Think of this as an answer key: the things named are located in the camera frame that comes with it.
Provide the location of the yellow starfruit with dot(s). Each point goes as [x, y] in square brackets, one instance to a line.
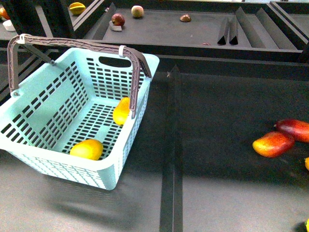
[77, 8]

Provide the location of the yellow lemon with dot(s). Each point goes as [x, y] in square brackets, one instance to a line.
[90, 149]

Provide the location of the light blue plastic basket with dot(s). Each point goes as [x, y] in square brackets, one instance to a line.
[61, 105]

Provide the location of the pale peach fruit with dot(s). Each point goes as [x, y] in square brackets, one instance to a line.
[137, 11]

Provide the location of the red yellow mango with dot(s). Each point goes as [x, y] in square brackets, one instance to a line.
[273, 144]

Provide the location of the red apple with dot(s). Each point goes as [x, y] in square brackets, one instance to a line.
[118, 20]

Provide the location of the brown basket handle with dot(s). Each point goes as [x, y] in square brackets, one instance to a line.
[28, 41]

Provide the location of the black fruit display shelf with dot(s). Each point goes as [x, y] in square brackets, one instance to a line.
[192, 167]

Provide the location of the dark red mango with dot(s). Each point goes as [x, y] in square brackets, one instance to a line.
[299, 130]

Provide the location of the brown halved fruit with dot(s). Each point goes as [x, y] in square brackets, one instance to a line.
[185, 18]

